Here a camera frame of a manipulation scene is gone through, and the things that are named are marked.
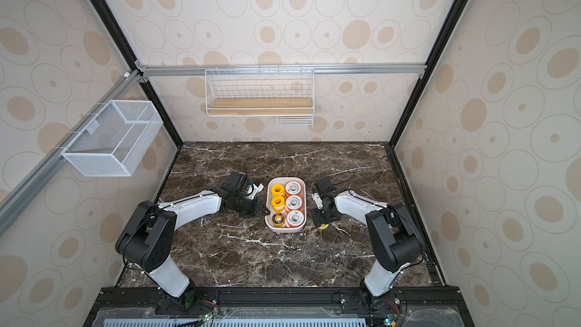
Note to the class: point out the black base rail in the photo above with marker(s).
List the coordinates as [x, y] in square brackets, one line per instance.
[415, 306]

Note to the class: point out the white wire shelf wooden board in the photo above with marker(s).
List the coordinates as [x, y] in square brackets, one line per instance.
[290, 98]

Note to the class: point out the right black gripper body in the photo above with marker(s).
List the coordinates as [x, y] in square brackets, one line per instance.
[318, 211]

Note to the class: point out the white plastic storage box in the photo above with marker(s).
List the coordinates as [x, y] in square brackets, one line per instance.
[268, 218]

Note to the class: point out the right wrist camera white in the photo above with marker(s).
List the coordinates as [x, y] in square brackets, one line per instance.
[317, 200]

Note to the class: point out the yellow black label tape roll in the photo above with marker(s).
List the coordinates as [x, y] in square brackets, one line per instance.
[278, 220]

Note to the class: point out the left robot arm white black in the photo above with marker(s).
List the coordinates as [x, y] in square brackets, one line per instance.
[147, 238]

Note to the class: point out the white mesh wire basket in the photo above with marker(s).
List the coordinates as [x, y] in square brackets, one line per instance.
[115, 140]

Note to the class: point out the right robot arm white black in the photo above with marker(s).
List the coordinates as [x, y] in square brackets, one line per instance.
[396, 242]

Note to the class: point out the orange white tape roll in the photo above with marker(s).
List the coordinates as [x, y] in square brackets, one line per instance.
[293, 188]
[294, 219]
[294, 203]

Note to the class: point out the aluminium rail back wall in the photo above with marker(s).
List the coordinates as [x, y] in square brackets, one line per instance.
[317, 69]

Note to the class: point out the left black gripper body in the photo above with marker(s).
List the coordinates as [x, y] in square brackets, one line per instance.
[248, 207]

